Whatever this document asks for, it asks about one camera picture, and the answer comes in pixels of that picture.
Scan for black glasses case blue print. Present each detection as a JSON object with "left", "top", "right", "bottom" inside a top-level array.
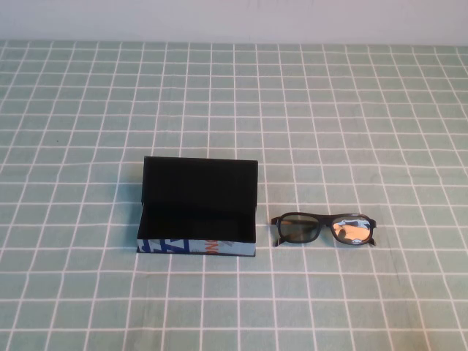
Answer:
[{"left": 136, "top": 156, "right": 260, "bottom": 260}]

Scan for black-framed glasses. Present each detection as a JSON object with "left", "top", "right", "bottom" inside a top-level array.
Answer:
[{"left": 270, "top": 211, "right": 380, "bottom": 249}]

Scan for green white-checked tablecloth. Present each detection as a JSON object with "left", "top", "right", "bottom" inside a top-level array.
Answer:
[{"left": 0, "top": 39, "right": 468, "bottom": 351}]

